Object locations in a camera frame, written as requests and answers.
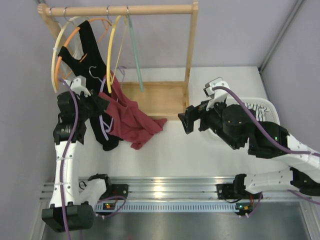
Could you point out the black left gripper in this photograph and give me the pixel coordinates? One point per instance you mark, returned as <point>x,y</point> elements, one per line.
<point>92,105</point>

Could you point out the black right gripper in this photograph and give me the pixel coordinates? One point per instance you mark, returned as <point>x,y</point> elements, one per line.
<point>192,113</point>

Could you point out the purple hanger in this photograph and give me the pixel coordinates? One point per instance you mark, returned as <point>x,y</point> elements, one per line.
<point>102,124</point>

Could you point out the red tank top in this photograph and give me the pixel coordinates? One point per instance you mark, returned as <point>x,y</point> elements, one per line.
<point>129,122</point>

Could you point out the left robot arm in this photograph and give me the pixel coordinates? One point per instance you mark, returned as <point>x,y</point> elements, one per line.
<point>69,208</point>

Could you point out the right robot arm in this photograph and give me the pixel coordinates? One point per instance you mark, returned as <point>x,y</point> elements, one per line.
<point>238,127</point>

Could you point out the yellow hanger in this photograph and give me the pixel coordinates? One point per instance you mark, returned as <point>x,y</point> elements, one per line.
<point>108,78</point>

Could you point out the black tank top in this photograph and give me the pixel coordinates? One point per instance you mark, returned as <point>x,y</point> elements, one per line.
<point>91,55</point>

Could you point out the cream hanger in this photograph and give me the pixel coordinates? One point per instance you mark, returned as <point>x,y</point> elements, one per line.
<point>63,71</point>

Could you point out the green hanger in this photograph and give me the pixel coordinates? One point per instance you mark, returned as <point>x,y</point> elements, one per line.
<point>135,53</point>

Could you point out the orange hanger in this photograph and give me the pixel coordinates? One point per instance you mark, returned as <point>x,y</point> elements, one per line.
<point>106,23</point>

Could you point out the wooden clothes rack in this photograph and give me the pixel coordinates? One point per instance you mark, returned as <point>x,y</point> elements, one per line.
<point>165,38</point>

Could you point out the black white striped garment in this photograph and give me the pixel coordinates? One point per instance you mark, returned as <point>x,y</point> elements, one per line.
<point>260,111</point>

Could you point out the white perforated plastic basket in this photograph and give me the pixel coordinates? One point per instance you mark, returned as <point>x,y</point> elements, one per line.
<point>272,116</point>

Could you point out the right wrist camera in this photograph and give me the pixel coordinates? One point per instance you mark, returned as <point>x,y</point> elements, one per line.
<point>215,90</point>

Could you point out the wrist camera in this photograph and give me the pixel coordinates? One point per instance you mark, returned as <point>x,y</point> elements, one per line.
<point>215,90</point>
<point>78,85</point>

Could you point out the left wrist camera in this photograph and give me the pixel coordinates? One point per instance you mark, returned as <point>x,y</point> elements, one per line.
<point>78,85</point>

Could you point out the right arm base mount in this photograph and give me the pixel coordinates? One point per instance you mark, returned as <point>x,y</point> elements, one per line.
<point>245,202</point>

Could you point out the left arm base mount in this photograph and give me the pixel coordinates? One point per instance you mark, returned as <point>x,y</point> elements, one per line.
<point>115,192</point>

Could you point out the aluminium mounting rail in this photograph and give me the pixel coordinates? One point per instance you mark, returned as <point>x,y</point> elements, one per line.
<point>170,188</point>

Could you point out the slotted cable duct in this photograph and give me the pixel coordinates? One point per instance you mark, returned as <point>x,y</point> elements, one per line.
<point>171,207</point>

